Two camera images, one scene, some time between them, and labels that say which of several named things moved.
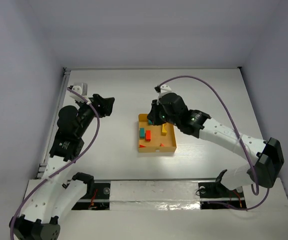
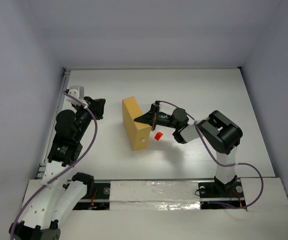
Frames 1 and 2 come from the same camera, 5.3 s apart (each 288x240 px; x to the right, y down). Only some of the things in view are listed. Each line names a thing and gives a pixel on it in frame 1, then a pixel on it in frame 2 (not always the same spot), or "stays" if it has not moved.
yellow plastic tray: [159, 143] -> [139, 132]
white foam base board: [169, 209] stays
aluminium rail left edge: [66, 72] stays
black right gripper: [154, 114] stays
